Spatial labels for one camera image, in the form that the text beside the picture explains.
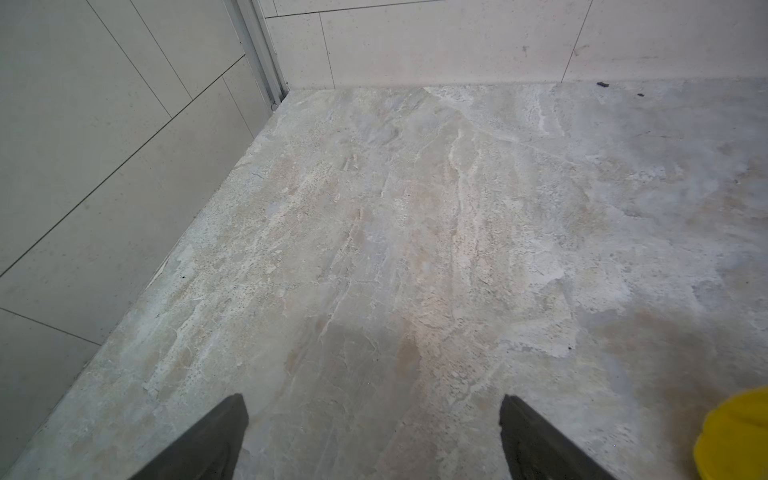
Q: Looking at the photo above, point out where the metal corner trim left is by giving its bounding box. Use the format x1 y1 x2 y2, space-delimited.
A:
224 0 289 112

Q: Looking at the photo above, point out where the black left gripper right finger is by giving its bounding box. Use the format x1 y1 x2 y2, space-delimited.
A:
499 395 615 480

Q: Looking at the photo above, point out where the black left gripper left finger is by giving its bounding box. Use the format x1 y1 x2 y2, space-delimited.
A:
130 393 249 480

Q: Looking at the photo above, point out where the yellow fake lemon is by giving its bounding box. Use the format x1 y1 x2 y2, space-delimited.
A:
693 386 767 480

